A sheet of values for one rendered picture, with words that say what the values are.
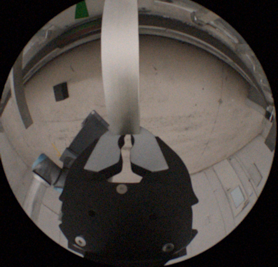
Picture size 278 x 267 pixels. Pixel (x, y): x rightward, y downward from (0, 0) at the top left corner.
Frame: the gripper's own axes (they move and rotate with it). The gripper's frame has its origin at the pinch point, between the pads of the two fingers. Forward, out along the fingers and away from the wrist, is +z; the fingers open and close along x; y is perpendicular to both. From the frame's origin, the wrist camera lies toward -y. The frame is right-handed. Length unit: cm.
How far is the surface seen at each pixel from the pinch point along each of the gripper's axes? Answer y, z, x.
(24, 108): -6.1, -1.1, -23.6
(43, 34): -29.7, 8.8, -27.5
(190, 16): -31.1, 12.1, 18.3
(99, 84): -4, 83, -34
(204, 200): 218, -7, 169
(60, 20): -28.0, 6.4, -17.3
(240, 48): -30, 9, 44
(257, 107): -13, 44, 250
